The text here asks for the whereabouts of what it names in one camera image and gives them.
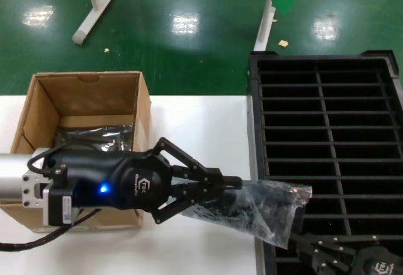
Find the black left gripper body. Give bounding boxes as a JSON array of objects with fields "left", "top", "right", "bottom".
[{"left": 52, "top": 149, "right": 173, "bottom": 212}]

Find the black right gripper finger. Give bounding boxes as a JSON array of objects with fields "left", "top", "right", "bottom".
[
  {"left": 300, "top": 246, "right": 350, "bottom": 274},
  {"left": 291, "top": 231, "right": 382, "bottom": 254}
]

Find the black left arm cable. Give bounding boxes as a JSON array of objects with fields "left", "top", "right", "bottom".
[{"left": 0, "top": 144, "right": 102, "bottom": 253}]

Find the flat dark antistatic bag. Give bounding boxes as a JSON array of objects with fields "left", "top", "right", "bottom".
[{"left": 52, "top": 123, "right": 133, "bottom": 154}]

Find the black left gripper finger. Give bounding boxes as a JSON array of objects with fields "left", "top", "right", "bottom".
[
  {"left": 154, "top": 137, "right": 242, "bottom": 185},
  {"left": 150, "top": 184, "right": 242, "bottom": 225}
]

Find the black left wrist camera module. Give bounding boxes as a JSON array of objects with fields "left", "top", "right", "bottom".
[{"left": 47, "top": 186, "right": 79, "bottom": 227}]

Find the black slotted plastic container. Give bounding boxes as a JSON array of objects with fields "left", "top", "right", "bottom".
[{"left": 247, "top": 50, "right": 403, "bottom": 275}]

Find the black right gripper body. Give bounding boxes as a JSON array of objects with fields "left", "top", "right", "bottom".
[{"left": 352, "top": 246, "right": 403, "bottom": 275}]

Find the shiny antistatic bag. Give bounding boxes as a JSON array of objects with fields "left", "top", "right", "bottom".
[{"left": 178, "top": 179, "right": 313, "bottom": 250}]

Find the brown cardboard box white label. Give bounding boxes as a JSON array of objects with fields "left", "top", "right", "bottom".
[{"left": 0, "top": 70, "right": 152, "bottom": 234}]

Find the white table leg frame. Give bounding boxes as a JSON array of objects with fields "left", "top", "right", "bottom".
[
  {"left": 253, "top": 0, "right": 280, "bottom": 52},
  {"left": 71, "top": 0, "right": 123, "bottom": 45}
]

